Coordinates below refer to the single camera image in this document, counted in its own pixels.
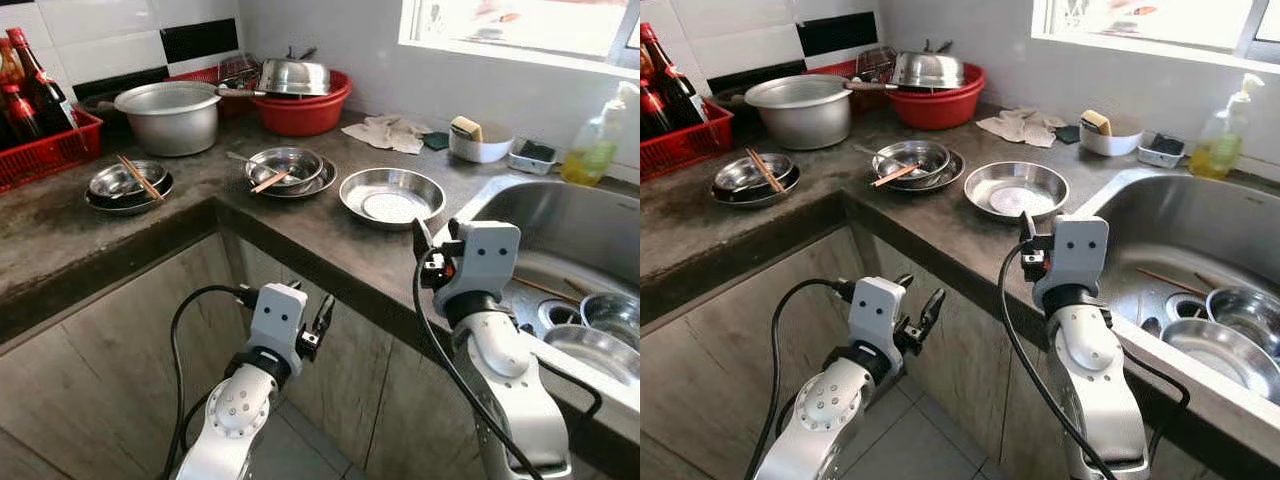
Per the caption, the red plastic bottle basket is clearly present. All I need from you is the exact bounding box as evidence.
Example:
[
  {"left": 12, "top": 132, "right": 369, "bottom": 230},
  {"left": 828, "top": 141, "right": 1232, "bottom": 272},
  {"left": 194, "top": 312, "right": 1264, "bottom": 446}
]
[
  {"left": 0, "top": 105, "right": 104, "bottom": 194},
  {"left": 640, "top": 97, "right": 735, "bottom": 184}
]

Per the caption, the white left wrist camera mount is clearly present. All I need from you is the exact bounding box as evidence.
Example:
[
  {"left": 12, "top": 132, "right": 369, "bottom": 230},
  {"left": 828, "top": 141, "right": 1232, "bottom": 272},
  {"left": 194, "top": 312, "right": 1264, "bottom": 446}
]
[
  {"left": 847, "top": 276, "right": 908, "bottom": 358},
  {"left": 247, "top": 282, "right": 309, "bottom": 363}
]

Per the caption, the yellow dish soap bottle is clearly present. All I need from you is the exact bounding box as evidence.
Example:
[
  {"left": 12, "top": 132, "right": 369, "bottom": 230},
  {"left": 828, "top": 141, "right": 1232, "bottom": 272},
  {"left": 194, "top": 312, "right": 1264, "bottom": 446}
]
[
  {"left": 559, "top": 80, "right": 639, "bottom": 187},
  {"left": 1188, "top": 72, "right": 1267, "bottom": 181}
]

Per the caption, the stainless steel sink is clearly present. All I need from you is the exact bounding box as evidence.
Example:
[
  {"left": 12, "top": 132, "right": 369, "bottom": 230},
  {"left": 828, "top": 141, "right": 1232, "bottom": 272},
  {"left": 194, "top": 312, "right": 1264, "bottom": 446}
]
[
  {"left": 440, "top": 175, "right": 641, "bottom": 441},
  {"left": 1075, "top": 168, "right": 1280, "bottom": 461}
]

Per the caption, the white ceramic bowl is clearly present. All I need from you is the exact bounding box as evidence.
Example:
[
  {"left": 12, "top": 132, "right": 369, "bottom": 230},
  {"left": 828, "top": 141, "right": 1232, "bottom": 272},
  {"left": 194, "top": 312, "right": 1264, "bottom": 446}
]
[
  {"left": 448, "top": 122, "right": 515, "bottom": 165},
  {"left": 1078, "top": 116, "right": 1145, "bottom": 158}
]

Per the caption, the dark steel plate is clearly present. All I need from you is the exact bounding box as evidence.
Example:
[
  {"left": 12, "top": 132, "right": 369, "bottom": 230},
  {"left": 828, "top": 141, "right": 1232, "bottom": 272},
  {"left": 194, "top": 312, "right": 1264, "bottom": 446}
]
[
  {"left": 710, "top": 168, "right": 802, "bottom": 209},
  {"left": 84, "top": 175, "right": 175, "bottom": 216}
]

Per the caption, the steel sink drain strainer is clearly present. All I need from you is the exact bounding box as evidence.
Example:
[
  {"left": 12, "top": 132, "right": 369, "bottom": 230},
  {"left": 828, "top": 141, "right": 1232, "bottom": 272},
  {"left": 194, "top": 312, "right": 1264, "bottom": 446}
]
[
  {"left": 1160, "top": 290, "right": 1208, "bottom": 323},
  {"left": 537, "top": 298, "right": 583, "bottom": 333}
]

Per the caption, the small white plastic tray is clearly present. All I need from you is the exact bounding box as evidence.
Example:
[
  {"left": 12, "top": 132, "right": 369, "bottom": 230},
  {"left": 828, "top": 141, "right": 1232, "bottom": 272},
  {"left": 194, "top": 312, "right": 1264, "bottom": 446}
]
[
  {"left": 507, "top": 138, "right": 559, "bottom": 177},
  {"left": 1137, "top": 132, "right": 1188, "bottom": 170}
]

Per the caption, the wide deep steel plate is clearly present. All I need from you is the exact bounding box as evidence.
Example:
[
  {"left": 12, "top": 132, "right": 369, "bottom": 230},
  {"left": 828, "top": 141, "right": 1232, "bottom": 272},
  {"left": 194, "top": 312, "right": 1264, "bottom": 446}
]
[
  {"left": 963, "top": 160, "right": 1071, "bottom": 221},
  {"left": 338, "top": 166, "right": 448, "bottom": 232}
]

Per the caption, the aluminium cooking pot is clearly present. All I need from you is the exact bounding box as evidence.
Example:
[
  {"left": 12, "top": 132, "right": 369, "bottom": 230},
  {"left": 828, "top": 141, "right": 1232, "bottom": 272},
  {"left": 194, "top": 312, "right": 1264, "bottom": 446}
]
[
  {"left": 744, "top": 73, "right": 854, "bottom": 152},
  {"left": 113, "top": 80, "right": 222, "bottom": 159}
]

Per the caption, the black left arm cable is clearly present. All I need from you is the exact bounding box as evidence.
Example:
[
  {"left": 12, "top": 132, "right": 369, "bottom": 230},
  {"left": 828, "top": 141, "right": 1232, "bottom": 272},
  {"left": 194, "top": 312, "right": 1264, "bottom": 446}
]
[
  {"left": 745, "top": 278, "right": 859, "bottom": 480},
  {"left": 163, "top": 284, "right": 259, "bottom": 480}
]

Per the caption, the flat steel plate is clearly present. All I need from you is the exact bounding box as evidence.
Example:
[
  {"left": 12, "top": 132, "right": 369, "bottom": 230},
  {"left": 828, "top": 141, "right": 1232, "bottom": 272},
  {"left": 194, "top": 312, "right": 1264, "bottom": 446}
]
[
  {"left": 1160, "top": 318, "right": 1280, "bottom": 406},
  {"left": 542, "top": 323, "right": 641, "bottom": 389}
]

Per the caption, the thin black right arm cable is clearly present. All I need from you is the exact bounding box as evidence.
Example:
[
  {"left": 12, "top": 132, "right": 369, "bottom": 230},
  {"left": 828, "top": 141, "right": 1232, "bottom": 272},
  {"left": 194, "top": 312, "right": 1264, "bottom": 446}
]
[
  {"left": 535, "top": 355, "right": 605, "bottom": 433},
  {"left": 1120, "top": 345, "right": 1193, "bottom": 466}
]

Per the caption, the red plastic dish basket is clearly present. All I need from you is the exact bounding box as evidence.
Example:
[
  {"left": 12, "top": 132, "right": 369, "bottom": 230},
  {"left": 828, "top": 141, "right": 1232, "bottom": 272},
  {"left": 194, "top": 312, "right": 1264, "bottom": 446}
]
[
  {"left": 800, "top": 57, "right": 891, "bottom": 106},
  {"left": 165, "top": 62, "right": 256, "bottom": 116}
]

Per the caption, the white crumpled cloth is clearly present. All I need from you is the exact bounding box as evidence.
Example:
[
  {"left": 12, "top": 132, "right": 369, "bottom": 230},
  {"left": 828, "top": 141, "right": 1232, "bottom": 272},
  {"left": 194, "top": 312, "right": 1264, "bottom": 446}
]
[
  {"left": 975, "top": 107, "right": 1069, "bottom": 150},
  {"left": 341, "top": 113, "right": 435, "bottom": 156}
]

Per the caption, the metal wire strainer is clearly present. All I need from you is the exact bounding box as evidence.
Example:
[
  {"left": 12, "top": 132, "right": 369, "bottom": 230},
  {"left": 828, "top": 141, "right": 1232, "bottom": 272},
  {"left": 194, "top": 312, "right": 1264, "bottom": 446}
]
[
  {"left": 853, "top": 47, "right": 898, "bottom": 83},
  {"left": 218, "top": 55, "right": 263, "bottom": 89}
]

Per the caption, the small red-capped sauce bottle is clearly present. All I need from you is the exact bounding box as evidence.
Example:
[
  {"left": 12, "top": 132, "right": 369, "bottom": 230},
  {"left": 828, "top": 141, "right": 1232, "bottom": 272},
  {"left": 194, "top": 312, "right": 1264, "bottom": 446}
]
[
  {"left": 0, "top": 84, "right": 43, "bottom": 147},
  {"left": 640, "top": 80, "right": 673, "bottom": 139}
]

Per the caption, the wood grain cabinet door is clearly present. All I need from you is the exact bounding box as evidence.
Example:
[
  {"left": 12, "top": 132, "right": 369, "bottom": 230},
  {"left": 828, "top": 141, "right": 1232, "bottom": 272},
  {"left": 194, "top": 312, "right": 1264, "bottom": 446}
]
[
  {"left": 995, "top": 340, "right": 1079, "bottom": 480},
  {"left": 868, "top": 233, "right": 1011, "bottom": 411},
  {"left": 365, "top": 330, "right": 486, "bottom": 480},
  {"left": 640, "top": 228, "right": 866, "bottom": 480},
  {"left": 0, "top": 232, "right": 241, "bottom": 471},
  {"left": 240, "top": 238, "right": 411, "bottom": 431}
]

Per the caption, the tall dark red-capped bottle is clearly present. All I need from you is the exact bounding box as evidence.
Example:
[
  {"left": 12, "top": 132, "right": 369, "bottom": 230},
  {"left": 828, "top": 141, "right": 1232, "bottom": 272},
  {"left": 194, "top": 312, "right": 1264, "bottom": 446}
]
[
  {"left": 5, "top": 27, "right": 78, "bottom": 138},
  {"left": 640, "top": 22, "right": 708, "bottom": 129}
]

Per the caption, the white window frame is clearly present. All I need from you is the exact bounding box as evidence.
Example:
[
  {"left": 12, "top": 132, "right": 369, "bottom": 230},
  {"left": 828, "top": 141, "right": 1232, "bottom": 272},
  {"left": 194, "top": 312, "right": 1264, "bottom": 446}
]
[
  {"left": 1030, "top": 0, "right": 1280, "bottom": 71},
  {"left": 398, "top": 0, "right": 641, "bottom": 79}
]

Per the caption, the upturned steel pan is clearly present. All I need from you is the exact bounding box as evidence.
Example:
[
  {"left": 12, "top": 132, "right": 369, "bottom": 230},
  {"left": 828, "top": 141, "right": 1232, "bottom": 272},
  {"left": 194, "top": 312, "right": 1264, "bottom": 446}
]
[
  {"left": 845, "top": 38, "right": 967, "bottom": 94},
  {"left": 216, "top": 45, "right": 333, "bottom": 100}
]

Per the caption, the deep steel bowl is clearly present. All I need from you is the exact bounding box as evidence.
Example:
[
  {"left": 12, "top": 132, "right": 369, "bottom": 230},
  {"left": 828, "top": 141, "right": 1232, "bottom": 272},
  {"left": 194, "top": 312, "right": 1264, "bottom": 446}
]
[
  {"left": 579, "top": 291, "right": 641, "bottom": 349},
  {"left": 1205, "top": 286, "right": 1280, "bottom": 359}
]

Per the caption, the shiny steel plate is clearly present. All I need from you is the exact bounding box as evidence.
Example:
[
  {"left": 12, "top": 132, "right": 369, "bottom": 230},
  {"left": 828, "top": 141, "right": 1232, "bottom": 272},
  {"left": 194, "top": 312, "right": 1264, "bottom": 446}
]
[
  {"left": 250, "top": 160, "right": 339, "bottom": 200},
  {"left": 878, "top": 153, "right": 967, "bottom": 193}
]

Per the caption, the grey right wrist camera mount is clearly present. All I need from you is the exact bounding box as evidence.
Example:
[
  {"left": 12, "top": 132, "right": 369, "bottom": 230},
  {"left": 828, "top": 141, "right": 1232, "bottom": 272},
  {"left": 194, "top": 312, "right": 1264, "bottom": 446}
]
[
  {"left": 452, "top": 220, "right": 523, "bottom": 304},
  {"left": 1043, "top": 214, "right": 1111, "bottom": 293}
]

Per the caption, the small steel bowl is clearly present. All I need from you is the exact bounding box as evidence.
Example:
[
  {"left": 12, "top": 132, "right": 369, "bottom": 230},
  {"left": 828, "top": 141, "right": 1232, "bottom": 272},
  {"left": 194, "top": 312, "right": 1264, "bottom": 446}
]
[
  {"left": 714, "top": 152, "right": 796, "bottom": 191},
  {"left": 88, "top": 159, "right": 169, "bottom": 198}
]

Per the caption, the red plastic basin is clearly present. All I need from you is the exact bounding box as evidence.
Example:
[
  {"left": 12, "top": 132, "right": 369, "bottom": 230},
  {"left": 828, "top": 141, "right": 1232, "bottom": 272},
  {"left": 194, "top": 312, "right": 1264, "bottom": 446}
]
[
  {"left": 885, "top": 62, "right": 987, "bottom": 132},
  {"left": 250, "top": 68, "right": 353, "bottom": 138}
]

